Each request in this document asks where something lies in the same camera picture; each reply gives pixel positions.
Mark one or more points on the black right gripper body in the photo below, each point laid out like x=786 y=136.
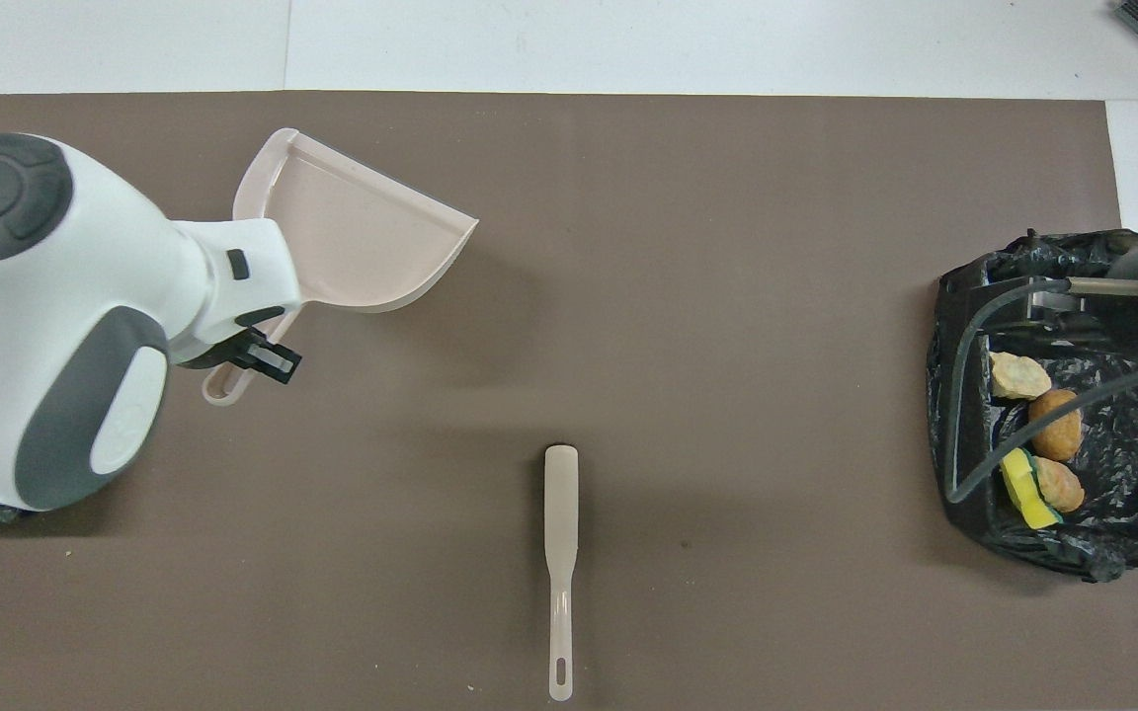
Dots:
x=1137 y=296

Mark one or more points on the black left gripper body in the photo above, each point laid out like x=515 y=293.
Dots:
x=218 y=351

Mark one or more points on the beige plastic dustpan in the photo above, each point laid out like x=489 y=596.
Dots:
x=362 y=237

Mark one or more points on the black trash bag lined bin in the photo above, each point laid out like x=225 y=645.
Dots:
x=1093 y=543

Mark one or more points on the brown table mat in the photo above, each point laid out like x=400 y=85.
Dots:
x=688 y=247

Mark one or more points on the notched yellow sponge piece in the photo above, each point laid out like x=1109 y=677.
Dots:
x=1021 y=484

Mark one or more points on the pale bread piece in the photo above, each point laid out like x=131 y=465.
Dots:
x=1018 y=376

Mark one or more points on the beige hand brush black bristles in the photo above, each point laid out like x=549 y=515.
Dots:
x=561 y=513

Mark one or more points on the brown oval bread roll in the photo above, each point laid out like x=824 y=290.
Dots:
x=1056 y=425

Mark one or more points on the orange striped croissant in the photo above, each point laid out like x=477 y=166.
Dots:
x=1065 y=486

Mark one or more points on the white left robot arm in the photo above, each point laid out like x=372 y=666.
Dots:
x=75 y=296

